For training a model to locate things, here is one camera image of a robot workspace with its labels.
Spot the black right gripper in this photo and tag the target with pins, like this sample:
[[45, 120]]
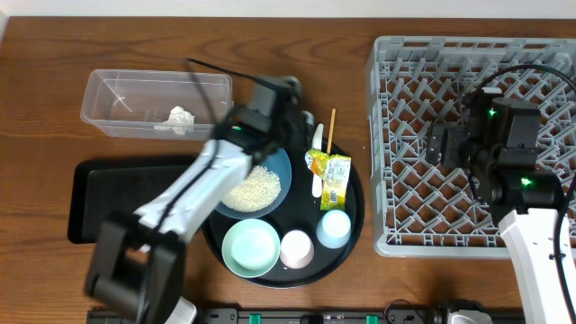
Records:
[[452, 135]]

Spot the white rice pile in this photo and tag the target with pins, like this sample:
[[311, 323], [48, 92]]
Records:
[[259, 190]]

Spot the blue plate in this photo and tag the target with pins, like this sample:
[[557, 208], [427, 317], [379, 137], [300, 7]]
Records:
[[279, 163]]

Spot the white plastic spoon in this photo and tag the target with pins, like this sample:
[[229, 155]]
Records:
[[316, 188]]

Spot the round black serving tray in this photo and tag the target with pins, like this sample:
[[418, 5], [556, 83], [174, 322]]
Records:
[[301, 211]]

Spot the light blue cup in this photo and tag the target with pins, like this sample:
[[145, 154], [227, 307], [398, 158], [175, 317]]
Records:
[[334, 229]]

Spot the clear plastic waste bin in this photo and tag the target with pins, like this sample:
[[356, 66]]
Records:
[[130, 103]]

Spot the rectangular black tray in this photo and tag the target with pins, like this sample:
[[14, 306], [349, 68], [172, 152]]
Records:
[[117, 184]]

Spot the black rail with green clips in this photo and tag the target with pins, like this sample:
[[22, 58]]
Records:
[[232, 316]]

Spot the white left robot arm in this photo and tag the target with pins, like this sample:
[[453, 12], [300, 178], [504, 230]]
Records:
[[138, 265]]

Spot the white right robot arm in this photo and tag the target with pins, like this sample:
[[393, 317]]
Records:
[[497, 147]]

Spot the grey plastic dishwasher rack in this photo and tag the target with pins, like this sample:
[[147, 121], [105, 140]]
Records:
[[422, 210]]

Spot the pale pink cup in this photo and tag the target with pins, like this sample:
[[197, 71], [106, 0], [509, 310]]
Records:
[[297, 249]]

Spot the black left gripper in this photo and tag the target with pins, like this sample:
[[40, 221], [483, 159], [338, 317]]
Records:
[[304, 124]]

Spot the yellow green snack wrapper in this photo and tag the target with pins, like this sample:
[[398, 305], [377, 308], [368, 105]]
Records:
[[334, 171]]

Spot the wooden chopstick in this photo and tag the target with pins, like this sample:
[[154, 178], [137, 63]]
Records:
[[331, 130]]

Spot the crumpled white tissue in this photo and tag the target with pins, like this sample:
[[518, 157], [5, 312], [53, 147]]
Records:
[[180, 121]]

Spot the mint green bowl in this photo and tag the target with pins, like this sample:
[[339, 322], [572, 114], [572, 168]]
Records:
[[250, 248]]

